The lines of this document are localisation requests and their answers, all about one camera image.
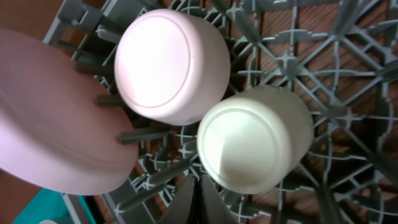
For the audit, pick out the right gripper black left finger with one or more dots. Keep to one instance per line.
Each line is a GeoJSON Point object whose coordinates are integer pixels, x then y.
{"type": "Point", "coordinates": [178, 212]}

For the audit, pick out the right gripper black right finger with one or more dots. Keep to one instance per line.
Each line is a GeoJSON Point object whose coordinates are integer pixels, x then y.
{"type": "Point", "coordinates": [213, 209]}

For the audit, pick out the white paper cup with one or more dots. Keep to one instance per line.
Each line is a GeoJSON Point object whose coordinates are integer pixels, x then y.
{"type": "Point", "coordinates": [249, 142]}

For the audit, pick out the small pink bowl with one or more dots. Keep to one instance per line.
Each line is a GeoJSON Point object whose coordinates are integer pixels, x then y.
{"type": "Point", "coordinates": [172, 67]}

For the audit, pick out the large white plate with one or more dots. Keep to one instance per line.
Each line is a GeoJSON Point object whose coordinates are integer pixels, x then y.
{"type": "Point", "coordinates": [53, 134]}

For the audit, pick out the grey dishwasher rack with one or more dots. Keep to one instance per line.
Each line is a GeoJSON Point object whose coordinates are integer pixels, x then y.
{"type": "Point", "coordinates": [340, 57]}

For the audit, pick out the teal plastic tray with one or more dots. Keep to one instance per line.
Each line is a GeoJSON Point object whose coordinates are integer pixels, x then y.
{"type": "Point", "coordinates": [53, 207]}

